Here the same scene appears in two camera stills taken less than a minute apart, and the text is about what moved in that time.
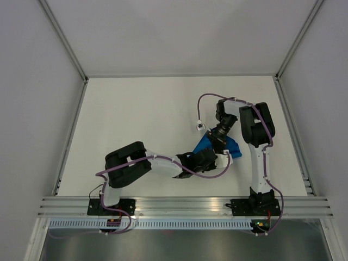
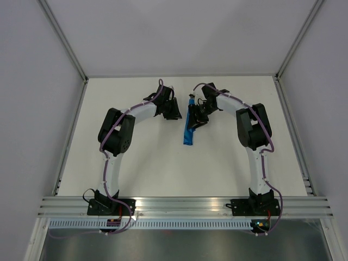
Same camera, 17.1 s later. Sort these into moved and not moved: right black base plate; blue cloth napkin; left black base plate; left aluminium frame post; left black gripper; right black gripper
Moved: left black gripper; right black gripper; blue cloth napkin
Not moved: right black base plate; left black base plate; left aluminium frame post
